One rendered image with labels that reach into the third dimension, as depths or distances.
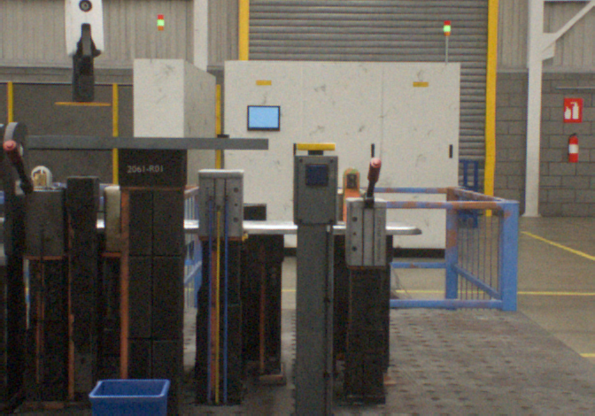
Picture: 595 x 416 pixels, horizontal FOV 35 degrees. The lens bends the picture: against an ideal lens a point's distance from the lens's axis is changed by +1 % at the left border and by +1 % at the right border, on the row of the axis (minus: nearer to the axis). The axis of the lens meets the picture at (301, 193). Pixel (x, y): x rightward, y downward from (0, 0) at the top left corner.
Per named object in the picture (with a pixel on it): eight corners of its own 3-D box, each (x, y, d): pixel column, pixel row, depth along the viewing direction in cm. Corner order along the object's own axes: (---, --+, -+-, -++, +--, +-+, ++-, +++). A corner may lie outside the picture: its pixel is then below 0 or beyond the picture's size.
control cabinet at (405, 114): (223, 257, 967) (224, 14, 954) (226, 250, 1021) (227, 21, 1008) (457, 258, 973) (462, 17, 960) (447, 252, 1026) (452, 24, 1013)
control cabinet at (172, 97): (173, 234, 1207) (173, 40, 1194) (214, 234, 1205) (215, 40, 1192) (130, 256, 968) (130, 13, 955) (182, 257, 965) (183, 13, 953)
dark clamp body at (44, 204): (86, 394, 174) (87, 184, 172) (71, 415, 161) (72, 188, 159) (27, 395, 173) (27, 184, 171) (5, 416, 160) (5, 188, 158)
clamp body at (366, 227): (386, 389, 178) (389, 197, 176) (394, 406, 167) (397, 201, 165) (335, 389, 177) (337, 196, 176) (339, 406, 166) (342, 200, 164)
